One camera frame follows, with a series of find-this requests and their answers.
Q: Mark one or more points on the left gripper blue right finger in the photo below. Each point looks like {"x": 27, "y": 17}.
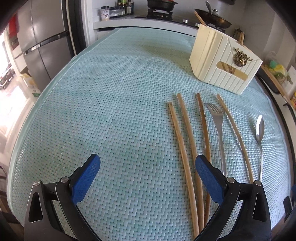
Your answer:
{"x": 253, "y": 220}

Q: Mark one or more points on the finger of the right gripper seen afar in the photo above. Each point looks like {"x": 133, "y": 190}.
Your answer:
{"x": 289, "y": 202}

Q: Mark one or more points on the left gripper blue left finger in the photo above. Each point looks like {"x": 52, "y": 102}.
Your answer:
{"x": 42, "y": 222}

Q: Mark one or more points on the stainless steel spoon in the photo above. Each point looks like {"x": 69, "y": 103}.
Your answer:
{"x": 259, "y": 132}

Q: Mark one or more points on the stainless steel fork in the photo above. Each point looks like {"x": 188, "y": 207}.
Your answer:
{"x": 217, "y": 116}

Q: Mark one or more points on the light blue woven table mat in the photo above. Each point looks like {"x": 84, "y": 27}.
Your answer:
{"x": 113, "y": 100}

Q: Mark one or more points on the wooden cutting board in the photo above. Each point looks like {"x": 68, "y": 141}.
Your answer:
{"x": 278, "y": 86}

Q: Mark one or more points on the yellow green plastic bag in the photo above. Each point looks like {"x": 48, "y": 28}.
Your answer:
{"x": 277, "y": 70}

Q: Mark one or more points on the grey double door refrigerator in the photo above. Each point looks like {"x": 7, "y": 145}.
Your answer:
{"x": 44, "y": 38}

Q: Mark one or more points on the cream ribbed utensil holder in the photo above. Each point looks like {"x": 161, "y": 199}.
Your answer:
{"x": 218, "y": 59}

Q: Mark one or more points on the red hanging item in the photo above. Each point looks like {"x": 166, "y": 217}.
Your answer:
{"x": 13, "y": 27}

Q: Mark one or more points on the dark glass kettle jar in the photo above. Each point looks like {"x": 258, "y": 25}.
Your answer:
{"x": 237, "y": 33}

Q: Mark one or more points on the sauce bottles group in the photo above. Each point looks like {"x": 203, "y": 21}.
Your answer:
{"x": 125, "y": 7}

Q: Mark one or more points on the dark wok with glass lid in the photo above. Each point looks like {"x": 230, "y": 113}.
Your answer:
{"x": 211, "y": 17}

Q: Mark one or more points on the black gas stove top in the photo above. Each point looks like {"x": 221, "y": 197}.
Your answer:
{"x": 169, "y": 17}

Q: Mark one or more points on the black pot with red lid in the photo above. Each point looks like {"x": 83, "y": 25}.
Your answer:
{"x": 163, "y": 5}

